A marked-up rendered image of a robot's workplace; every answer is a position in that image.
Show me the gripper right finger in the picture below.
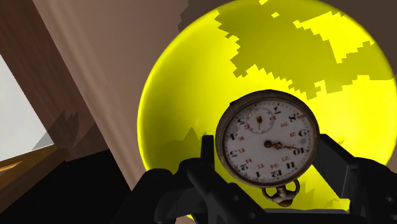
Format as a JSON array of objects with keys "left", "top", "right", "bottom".
[{"left": 312, "top": 133, "right": 397, "bottom": 224}]

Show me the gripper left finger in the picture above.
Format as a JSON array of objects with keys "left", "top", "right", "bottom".
[{"left": 112, "top": 134, "right": 266, "bottom": 224}]

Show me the silver pocket watch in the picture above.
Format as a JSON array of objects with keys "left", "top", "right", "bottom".
[{"left": 214, "top": 89, "right": 321, "bottom": 208}]

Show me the yellow round plate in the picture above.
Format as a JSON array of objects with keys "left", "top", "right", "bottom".
[{"left": 137, "top": 0, "right": 397, "bottom": 212}]

